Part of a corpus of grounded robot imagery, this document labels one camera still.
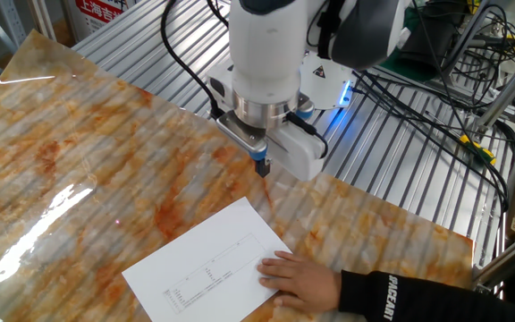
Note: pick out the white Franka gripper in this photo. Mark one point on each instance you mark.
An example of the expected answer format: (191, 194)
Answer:
(298, 152)

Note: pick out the white printed paper sheet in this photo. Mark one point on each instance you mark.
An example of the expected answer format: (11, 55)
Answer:
(204, 250)

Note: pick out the forearm in black sleeve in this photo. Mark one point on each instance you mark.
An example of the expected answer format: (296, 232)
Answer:
(418, 299)

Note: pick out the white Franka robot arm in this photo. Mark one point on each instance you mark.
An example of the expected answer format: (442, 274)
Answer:
(266, 53)

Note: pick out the bare person hand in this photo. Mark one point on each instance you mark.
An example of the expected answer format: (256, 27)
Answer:
(306, 286)

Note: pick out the green mat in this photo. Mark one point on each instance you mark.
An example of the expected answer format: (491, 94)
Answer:
(396, 71)

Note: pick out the orange marble pattern mat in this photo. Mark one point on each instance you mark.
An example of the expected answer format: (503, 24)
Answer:
(83, 156)

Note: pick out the crumpled white tissue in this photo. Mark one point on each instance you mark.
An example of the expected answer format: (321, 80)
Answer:
(404, 38)

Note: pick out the black bag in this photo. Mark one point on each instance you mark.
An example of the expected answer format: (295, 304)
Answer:
(432, 44)

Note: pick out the white sign with red print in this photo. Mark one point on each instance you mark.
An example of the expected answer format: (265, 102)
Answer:
(101, 11)

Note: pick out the thin grey metal pole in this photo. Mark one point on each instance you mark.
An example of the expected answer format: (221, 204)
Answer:
(467, 40)

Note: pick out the grey slotted metal upright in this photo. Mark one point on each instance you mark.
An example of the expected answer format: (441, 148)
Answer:
(12, 22)

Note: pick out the silver mount plate blue knobs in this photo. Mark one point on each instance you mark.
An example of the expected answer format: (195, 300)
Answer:
(239, 132)

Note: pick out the thick aluminium frame post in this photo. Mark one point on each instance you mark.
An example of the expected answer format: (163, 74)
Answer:
(508, 91)

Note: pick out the aluminium rail with corner bracket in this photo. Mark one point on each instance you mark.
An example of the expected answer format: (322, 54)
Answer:
(508, 264)

